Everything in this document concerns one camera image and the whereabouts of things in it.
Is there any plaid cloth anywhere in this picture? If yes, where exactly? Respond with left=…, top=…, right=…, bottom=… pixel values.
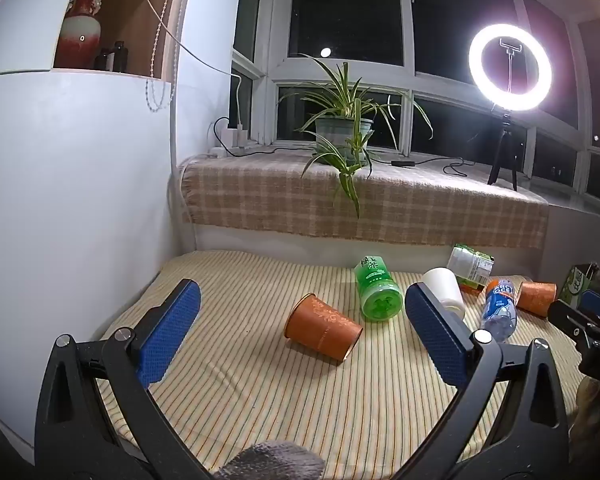
left=181, top=151, right=551, bottom=251

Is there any striped bed sheet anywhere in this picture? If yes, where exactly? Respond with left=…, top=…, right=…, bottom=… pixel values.
left=95, top=249, right=587, bottom=480

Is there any blue label water bottle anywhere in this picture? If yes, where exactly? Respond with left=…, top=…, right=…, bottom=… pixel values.
left=481, top=279, right=519, bottom=344

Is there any white framed window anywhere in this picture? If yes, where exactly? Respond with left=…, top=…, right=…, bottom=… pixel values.
left=230, top=0, right=600, bottom=217

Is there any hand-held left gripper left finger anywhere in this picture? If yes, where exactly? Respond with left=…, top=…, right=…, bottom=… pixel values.
left=34, top=278, right=216, bottom=480

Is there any ring light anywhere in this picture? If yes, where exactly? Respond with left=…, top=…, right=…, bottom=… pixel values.
left=468, top=25, right=553, bottom=113

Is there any white paper cup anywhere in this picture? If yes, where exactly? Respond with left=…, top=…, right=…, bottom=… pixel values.
left=422, top=267, right=467, bottom=319

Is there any black tripod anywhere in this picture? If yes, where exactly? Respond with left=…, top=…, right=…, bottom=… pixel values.
left=487, top=107, right=525, bottom=192

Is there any white bead chain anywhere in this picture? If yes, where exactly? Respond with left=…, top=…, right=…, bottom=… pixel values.
left=144, top=0, right=183, bottom=112

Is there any grey furry cloth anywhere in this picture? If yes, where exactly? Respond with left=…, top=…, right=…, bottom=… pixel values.
left=214, top=441, right=327, bottom=480

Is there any red and white vase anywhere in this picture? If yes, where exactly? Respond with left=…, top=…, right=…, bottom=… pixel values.
left=60, top=0, right=115, bottom=70

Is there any green plant pot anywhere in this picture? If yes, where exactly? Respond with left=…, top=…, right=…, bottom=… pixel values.
left=314, top=116, right=375, bottom=167

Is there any white cable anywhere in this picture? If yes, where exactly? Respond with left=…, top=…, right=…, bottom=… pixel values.
left=128, top=0, right=244, bottom=128

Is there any white cabinet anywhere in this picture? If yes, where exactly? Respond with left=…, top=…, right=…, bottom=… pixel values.
left=0, top=0, right=247, bottom=463

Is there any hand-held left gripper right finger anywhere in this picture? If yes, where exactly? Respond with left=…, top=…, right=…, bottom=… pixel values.
left=395, top=281, right=571, bottom=480

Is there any orange paper cup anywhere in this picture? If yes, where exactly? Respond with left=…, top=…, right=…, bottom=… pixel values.
left=284, top=293, right=364, bottom=362
left=517, top=281, right=558, bottom=318

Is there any spider plant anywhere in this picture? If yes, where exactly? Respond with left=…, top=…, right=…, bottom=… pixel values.
left=279, top=54, right=434, bottom=219

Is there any white charger plug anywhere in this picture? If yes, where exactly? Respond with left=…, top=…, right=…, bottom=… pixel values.
left=220, top=124, right=251, bottom=149

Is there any green and white carton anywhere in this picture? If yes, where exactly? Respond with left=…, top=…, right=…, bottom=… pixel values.
left=447, top=243, right=495, bottom=294

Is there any green plastic bottle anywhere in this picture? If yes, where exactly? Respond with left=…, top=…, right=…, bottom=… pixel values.
left=354, top=255, right=402, bottom=322

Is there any green paper box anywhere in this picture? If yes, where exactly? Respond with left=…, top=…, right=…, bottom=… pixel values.
left=562, top=263, right=600, bottom=311

